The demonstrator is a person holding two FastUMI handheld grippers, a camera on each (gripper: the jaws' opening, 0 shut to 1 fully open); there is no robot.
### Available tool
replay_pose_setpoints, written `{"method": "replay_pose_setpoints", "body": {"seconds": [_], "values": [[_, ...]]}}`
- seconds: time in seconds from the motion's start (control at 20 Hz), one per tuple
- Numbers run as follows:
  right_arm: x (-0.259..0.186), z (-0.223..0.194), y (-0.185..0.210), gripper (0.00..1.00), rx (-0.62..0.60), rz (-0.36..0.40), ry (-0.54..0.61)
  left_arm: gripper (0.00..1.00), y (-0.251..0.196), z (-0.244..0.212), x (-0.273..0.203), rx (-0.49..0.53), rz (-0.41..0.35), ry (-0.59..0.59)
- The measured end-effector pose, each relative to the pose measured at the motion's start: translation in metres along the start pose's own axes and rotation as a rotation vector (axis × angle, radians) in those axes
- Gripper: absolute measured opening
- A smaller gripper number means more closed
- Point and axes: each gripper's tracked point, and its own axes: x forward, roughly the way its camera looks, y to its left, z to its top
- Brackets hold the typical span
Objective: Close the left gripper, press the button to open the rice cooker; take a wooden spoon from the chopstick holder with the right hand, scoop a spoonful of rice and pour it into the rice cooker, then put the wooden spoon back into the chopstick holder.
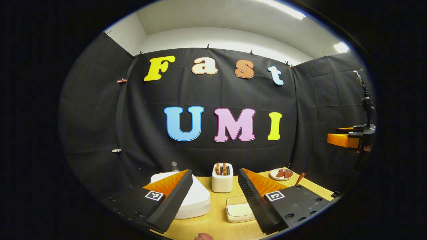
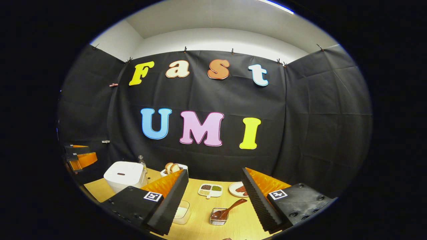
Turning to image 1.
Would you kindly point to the red meat slice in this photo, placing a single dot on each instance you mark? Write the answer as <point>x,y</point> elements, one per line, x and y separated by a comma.
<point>280,173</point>
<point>288,174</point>

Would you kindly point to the white toaster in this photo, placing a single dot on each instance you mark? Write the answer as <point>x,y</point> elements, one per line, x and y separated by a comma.
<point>222,185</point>

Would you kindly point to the long ceiling light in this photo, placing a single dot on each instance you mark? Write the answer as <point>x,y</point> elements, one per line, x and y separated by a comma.
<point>287,8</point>

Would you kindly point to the brown wooden spoon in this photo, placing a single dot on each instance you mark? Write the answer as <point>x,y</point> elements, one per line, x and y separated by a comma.
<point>300,178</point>

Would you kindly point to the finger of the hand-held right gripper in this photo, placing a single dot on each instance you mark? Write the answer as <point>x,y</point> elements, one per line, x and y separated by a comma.
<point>345,128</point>
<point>342,140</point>

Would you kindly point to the white rice cooker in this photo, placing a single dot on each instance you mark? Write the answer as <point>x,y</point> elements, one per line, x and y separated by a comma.
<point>198,200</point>

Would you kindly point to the pink clip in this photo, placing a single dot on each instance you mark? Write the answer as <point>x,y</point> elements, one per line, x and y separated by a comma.
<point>122,80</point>

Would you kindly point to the round white plate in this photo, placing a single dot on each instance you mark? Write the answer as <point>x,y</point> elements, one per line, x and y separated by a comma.
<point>273,176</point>

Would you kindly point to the clear plastic rice box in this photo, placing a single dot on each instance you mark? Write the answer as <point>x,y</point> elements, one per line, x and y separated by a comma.
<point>233,199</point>

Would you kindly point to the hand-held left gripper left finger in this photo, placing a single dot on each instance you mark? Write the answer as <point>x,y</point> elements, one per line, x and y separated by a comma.
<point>173,203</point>

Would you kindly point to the toasted bread slice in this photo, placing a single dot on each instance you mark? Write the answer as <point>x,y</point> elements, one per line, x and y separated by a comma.
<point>218,168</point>
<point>224,168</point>

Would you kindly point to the small ceiling light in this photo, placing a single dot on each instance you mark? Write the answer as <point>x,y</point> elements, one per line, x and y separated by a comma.
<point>341,47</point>

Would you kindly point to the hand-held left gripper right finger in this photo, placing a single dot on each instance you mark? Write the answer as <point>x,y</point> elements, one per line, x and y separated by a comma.
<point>257,206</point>

